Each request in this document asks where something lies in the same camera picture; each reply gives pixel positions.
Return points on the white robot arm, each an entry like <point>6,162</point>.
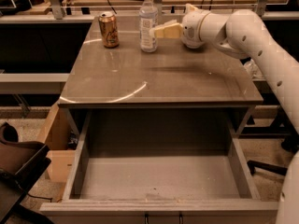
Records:
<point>240,35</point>

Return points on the clear plastic water bottle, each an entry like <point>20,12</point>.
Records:
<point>148,18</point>

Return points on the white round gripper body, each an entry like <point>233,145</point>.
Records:
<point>191,29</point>

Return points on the grey cabinet with glossy top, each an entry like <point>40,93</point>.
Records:
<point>172,76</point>

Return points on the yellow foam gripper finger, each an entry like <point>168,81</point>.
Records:
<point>166,31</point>
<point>190,8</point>

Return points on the white ceramic bowl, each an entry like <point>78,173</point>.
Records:
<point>194,46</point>

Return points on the gold soda can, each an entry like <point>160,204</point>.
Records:
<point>109,30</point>

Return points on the dark brown office chair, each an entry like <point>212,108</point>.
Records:
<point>21,164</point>

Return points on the open grey top drawer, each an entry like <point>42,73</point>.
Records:
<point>159,166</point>

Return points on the cardboard box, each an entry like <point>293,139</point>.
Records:
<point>55,133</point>

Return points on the small clear pump bottle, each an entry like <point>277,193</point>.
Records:
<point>253,70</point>

